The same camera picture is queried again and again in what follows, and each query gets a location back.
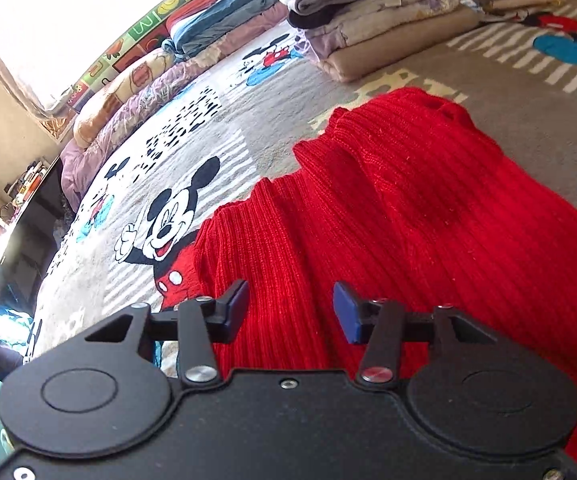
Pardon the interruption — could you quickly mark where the blue folded blanket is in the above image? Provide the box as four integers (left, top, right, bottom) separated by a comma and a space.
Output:
162, 0, 278, 61

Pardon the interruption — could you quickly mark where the purple floral quilt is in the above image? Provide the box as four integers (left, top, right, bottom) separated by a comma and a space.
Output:
61, 2, 289, 210

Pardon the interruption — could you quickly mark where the yellow patterned pillow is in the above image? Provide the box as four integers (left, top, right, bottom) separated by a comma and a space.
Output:
74, 48, 176, 150

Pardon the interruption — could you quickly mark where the colourful alphabet headboard mat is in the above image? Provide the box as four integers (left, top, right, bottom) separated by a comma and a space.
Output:
42, 0, 265, 141

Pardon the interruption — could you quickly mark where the left stack of folded clothes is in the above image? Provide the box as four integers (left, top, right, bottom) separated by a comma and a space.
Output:
280, 0, 479, 81

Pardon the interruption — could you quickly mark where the Mickey Mouse grey blanket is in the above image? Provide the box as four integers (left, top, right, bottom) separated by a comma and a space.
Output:
27, 0, 577, 358

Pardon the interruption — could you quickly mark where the red knit sweater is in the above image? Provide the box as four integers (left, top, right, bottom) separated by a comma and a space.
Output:
193, 86, 577, 478

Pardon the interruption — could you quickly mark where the dark desk with clutter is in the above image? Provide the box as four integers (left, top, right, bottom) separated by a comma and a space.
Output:
0, 157, 69, 315

